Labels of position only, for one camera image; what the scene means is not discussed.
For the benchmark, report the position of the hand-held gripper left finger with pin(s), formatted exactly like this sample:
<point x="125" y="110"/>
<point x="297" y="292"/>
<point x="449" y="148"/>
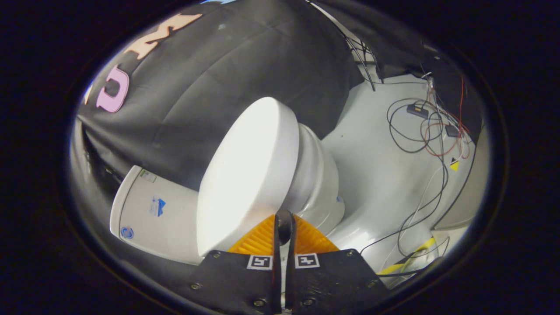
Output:
<point x="238" y="280"/>

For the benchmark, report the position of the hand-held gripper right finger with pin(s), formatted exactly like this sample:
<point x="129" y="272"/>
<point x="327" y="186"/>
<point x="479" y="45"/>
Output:
<point x="332" y="280"/>

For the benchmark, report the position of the white toilet lid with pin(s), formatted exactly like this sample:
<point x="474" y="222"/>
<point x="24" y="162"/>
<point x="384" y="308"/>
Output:
<point x="245" y="175"/>

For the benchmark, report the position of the white toilet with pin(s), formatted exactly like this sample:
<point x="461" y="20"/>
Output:
<point x="315" y="192"/>

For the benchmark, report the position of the white toilet tank cover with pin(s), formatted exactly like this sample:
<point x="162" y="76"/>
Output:
<point x="118" y="208"/>

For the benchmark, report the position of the yellow floor tape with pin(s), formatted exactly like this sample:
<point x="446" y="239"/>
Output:
<point x="389" y="269"/>

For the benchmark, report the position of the yellow triangular sticker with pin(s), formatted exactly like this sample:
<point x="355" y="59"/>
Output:
<point x="454" y="166"/>

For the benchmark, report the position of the black power adapter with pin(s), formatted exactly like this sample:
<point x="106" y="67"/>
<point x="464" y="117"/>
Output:
<point x="452" y="131"/>
<point x="417" y="110"/>

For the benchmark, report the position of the black backdrop cloth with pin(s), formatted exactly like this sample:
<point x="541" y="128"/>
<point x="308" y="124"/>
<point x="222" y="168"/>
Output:
<point x="210" y="78"/>

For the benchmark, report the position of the black light stand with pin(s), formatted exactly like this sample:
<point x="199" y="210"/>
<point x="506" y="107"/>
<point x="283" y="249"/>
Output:
<point x="362" y="61"/>

